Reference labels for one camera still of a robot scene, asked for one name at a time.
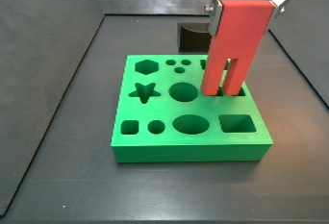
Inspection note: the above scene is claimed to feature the red double-square peg object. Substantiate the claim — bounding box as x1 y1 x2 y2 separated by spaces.
202 0 275 95

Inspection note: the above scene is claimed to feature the black curved holder block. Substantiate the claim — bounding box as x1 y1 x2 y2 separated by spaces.
178 22 212 53

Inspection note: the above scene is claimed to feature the green shape-sorting insertion block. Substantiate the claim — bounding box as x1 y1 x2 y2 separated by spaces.
111 55 273 162

